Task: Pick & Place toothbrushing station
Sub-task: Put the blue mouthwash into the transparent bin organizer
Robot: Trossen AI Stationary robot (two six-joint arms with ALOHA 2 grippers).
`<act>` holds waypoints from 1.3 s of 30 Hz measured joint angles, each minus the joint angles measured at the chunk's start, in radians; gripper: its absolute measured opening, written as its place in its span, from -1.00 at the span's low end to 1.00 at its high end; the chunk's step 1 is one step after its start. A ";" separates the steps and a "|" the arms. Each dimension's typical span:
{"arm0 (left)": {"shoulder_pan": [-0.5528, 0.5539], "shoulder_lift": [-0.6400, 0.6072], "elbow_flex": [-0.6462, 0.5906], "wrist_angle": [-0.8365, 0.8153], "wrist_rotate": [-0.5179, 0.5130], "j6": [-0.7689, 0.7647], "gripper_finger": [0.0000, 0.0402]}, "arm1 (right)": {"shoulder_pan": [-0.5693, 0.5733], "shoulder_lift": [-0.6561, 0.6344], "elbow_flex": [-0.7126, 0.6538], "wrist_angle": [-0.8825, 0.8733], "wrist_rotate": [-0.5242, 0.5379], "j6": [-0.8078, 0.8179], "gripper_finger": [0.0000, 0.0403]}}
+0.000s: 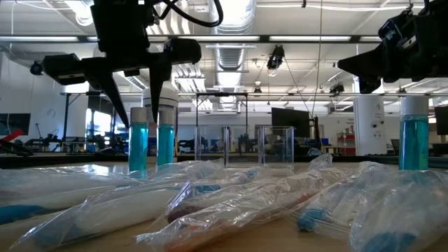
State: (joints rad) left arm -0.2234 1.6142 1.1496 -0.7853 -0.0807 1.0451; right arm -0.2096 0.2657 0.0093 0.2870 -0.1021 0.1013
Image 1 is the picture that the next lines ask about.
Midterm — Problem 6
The white wipes canister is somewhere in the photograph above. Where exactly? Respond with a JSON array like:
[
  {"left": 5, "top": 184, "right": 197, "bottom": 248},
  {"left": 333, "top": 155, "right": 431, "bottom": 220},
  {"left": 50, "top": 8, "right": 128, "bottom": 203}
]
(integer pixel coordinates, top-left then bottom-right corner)
[{"left": 141, "top": 82, "right": 179, "bottom": 158}]

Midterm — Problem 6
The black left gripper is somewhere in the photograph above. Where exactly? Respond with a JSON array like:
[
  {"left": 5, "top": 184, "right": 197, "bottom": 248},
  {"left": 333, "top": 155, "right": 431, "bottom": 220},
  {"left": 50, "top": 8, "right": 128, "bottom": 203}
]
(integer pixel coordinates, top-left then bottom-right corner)
[{"left": 41, "top": 13, "right": 203, "bottom": 129}]

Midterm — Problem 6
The black round ceiling camera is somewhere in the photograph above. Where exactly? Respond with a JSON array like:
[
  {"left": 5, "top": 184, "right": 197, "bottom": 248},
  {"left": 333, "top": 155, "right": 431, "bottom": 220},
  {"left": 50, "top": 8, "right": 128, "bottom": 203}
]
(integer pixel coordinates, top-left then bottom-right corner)
[{"left": 29, "top": 61, "right": 45, "bottom": 76}]

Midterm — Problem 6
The red machine part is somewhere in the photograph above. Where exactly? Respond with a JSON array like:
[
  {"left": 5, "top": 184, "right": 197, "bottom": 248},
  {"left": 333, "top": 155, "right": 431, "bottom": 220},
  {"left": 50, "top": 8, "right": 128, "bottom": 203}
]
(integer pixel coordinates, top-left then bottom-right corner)
[{"left": 0, "top": 128, "right": 24, "bottom": 143}]

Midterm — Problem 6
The blue toothbrush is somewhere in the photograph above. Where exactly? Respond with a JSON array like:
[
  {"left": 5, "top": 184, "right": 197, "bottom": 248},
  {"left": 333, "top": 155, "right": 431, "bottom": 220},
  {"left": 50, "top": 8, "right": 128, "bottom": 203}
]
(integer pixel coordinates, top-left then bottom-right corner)
[
  {"left": 0, "top": 166, "right": 155, "bottom": 227},
  {"left": 10, "top": 167, "right": 267, "bottom": 251},
  {"left": 348, "top": 167, "right": 448, "bottom": 252},
  {"left": 292, "top": 153, "right": 389, "bottom": 242}
]

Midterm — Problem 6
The black overhead light beam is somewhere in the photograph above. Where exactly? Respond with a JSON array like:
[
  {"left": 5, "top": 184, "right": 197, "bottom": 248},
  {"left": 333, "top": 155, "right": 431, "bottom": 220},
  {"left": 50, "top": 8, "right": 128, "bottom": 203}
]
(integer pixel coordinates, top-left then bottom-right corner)
[{"left": 0, "top": 34, "right": 382, "bottom": 45}]

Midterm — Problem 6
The black computer monitor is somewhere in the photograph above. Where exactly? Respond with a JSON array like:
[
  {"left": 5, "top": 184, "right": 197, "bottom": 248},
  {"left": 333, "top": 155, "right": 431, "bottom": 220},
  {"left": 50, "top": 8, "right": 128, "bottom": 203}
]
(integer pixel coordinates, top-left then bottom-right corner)
[
  {"left": 434, "top": 106, "right": 448, "bottom": 137},
  {"left": 271, "top": 107, "right": 312, "bottom": 139}
]

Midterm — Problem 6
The red bin shelf rack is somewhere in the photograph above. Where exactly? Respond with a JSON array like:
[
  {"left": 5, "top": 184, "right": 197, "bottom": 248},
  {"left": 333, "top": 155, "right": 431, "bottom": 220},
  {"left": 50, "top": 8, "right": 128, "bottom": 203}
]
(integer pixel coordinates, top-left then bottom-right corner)
[{"left": 337, "top": 132, "right": 357, "bottom": 156}]

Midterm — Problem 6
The black ceiling spotlight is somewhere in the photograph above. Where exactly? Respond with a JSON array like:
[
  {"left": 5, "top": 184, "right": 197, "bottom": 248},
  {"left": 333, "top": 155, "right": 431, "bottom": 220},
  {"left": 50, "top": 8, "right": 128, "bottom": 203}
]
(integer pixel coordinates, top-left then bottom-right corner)
[{"left": 328, "top": 83, "right": 346, "bottom": 96}]

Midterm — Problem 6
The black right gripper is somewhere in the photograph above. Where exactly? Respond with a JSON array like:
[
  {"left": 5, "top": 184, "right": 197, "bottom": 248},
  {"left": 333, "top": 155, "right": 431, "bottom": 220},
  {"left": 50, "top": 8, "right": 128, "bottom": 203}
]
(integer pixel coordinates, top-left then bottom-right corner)
[{"left": 337, "top": 0, "right": 448, "bottom": 95}]

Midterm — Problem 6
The blue mouthwash bottle white cap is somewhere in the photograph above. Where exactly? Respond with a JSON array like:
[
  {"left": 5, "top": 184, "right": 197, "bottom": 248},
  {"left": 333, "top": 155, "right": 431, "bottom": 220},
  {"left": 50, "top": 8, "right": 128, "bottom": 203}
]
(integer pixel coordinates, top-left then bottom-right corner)
[
  {"left": 128, "top": 106, "right": 150, "bottom": 173},
  {"left": 156, "top": 110, "right": 176, "bottom": 167},
  {"left": 398, "top": 96, "right": 431, "bottom": 172}
]

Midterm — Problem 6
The dark wall screen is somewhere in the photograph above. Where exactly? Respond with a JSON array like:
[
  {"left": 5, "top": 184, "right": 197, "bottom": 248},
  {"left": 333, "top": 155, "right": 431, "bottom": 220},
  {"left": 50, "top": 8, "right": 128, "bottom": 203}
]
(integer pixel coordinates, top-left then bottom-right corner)
[{"left": 0, "top": 113, "right": 32, "bottom": 137}]

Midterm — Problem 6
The clear acrylic organizer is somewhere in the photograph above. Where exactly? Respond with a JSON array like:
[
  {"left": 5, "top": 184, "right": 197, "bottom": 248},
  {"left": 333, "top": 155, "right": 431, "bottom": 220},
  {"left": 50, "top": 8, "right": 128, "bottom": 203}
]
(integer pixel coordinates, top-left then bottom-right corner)
[{"left": 194, "top": 125, "right": 295, "bottom": 169}]

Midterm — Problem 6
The silver ventilation duct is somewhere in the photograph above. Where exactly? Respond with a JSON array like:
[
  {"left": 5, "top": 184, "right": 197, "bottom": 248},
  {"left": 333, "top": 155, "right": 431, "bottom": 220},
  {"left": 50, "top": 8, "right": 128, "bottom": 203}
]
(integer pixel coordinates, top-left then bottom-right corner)
[{"left": 208, "top": 0, "right": 258, "bottom": 113}]

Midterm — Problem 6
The white round column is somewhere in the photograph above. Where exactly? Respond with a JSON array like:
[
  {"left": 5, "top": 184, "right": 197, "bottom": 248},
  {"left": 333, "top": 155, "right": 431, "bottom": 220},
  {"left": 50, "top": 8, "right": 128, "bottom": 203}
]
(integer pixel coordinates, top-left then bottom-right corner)
[{"left": 352, "top": 76, "right": 388, "bottom": 157}]

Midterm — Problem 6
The black table frame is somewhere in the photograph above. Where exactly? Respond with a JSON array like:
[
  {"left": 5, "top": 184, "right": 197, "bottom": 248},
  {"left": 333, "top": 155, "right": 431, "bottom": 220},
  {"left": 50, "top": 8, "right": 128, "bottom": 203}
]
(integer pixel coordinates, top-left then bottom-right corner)
[{"left": 0, "top": 153, "right": 448, "bottom": 169}]

